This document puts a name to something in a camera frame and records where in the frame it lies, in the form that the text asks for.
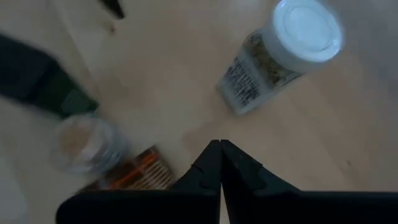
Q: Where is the dark green black pepper tin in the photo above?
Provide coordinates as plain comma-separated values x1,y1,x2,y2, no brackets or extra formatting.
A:
0,32,100,119

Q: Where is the white lid bagel seasoning jar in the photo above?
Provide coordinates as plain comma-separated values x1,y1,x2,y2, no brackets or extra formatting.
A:
216,0,346,116

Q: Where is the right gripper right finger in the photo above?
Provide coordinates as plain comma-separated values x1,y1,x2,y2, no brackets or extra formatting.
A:
221,139,398,224

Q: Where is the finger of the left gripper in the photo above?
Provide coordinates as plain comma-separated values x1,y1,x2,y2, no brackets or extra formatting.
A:
98,0,126,21

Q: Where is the glass saffron jar cork lid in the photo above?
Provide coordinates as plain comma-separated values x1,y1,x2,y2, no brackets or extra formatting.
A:
49,113,128,175

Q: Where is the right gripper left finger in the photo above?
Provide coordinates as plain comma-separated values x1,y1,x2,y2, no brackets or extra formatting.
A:
55,139,222,224

